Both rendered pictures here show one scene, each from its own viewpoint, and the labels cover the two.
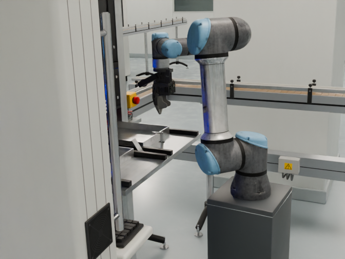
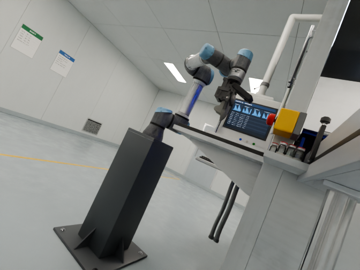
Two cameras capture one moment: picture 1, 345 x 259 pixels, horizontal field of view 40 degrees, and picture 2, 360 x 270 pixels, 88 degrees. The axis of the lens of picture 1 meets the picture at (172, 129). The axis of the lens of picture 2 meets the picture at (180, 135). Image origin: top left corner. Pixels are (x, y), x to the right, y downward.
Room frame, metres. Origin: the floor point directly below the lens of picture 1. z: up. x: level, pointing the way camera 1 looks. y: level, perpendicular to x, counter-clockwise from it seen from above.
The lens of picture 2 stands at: (2.93, -0.05, 0.77)
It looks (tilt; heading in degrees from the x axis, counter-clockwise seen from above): 5 degrees up; 183
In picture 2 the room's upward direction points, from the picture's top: 24 degrees clockwise
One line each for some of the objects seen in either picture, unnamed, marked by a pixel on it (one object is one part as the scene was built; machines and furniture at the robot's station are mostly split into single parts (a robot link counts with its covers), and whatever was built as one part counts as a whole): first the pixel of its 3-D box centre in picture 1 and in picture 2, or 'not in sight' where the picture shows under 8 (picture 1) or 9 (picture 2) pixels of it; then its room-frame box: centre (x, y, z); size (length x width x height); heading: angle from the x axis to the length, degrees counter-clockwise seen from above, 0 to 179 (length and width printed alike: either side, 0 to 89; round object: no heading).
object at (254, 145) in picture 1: (249, 150); (162, 117); (1.61, -0.28, 0.96); 0.13 x 0.12 x 0.14; 112
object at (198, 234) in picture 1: (210, 211); not in sight; (2.90, -0.24, 0.07); 0.50 x 0.08 x 0.14; 155
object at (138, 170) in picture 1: (118, 152); (234, 158); (1.88, 0.23, 0.87); 0.70 x 0.48 x 0.02; 155
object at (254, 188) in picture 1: (250, 179); (155, 130); (1.62, -0.29, 0.84); 0.15 x 0.15 x 0.10
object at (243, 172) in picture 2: not in sight; (218, 164); (2.10, 0.12, 0.80); 0.34 x 0.03 x 0.13; 65
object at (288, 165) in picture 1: (289, 165); not in sight; (2.62, -0.69, 0.50); 0.12 x 0.05 x 0.09; 65
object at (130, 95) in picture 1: (128, 99); (287, 124); (2.34, 0.22, 1.00); 0.08 x 0.07 x 0.07; 65
